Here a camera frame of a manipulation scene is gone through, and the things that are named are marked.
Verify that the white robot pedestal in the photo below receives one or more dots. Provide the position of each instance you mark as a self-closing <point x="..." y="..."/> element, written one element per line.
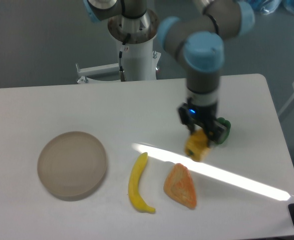
<point x="136" y="58"/>

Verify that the yellow banana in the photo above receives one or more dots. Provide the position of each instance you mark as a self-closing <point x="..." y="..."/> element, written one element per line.
<point x="133" y="185"/>

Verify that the yellow bell pepper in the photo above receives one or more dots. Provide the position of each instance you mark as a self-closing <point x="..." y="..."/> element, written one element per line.
<point x="196" y="147"/>

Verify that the green bell pepper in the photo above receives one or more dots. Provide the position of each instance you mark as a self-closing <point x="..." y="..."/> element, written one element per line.
<point x="227" y="125"/>

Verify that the beige round plate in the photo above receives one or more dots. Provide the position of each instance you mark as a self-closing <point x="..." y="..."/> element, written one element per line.
<point x="72" y="165"/>

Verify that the orange bread slice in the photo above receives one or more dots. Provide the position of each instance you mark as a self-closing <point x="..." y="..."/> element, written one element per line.
<point x="179" y="186"/>

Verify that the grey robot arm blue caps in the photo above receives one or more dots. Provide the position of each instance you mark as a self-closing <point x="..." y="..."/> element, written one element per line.
<point x="197" y="45"/>

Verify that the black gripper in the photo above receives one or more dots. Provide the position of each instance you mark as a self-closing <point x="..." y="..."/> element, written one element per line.
<point x="192" y="115"/>

